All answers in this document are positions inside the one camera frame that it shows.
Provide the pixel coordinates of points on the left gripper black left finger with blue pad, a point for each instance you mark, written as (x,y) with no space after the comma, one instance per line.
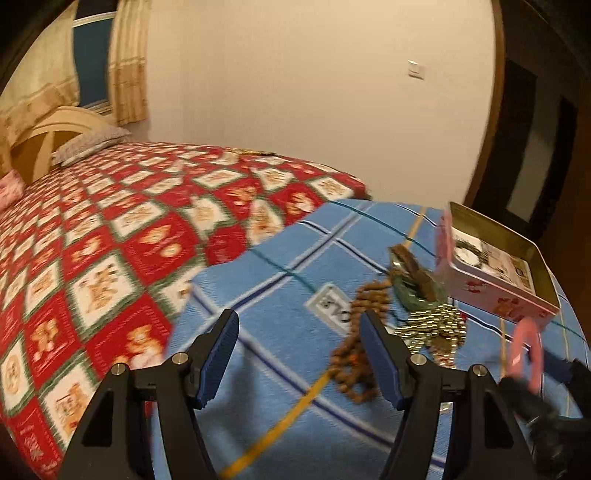
(111,440)

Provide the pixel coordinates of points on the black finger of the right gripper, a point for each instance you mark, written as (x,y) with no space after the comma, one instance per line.
(560,445)

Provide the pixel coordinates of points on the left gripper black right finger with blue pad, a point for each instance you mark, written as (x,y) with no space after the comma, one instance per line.
(485,442)

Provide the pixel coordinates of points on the pink bangle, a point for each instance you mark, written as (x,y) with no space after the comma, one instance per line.
(526,357)

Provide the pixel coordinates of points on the green jade bangle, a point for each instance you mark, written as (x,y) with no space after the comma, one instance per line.
(415,297)

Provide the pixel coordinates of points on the pink metal tin box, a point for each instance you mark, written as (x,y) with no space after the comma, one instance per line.
(469,285)

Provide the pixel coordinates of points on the blue plaid folded blanket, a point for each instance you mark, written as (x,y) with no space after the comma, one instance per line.
(276,414)

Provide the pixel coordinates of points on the paper leaflet in tin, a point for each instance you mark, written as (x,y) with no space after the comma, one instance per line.
(493,261)

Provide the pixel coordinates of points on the red patchwork bed cover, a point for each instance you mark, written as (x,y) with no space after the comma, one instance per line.
(97,257)

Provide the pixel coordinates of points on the pink pillow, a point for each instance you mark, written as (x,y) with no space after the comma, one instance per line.
(12,188)

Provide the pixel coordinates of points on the cream wooden headboard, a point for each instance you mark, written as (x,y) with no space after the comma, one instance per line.
(31,153)

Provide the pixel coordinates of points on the checked pillow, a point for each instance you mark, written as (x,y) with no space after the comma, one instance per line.
(88,143)

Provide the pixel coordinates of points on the beads on far bed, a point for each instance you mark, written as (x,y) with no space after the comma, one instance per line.
(252,152)

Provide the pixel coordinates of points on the yellow curtain left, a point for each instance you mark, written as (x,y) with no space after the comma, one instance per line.
(40,73)

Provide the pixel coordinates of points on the yellow curtain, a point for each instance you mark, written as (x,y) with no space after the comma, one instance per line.
(40,73)
(127,62)

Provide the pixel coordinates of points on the yellow curtain right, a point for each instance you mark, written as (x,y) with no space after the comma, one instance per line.
(127,62)

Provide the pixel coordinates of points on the window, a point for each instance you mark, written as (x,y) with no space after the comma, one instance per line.
(91,40)

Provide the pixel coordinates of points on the dark wooden door frame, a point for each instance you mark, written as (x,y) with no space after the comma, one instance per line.
(530,136)

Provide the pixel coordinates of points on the white wall switch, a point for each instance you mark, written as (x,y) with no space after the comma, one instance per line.
(416,70)

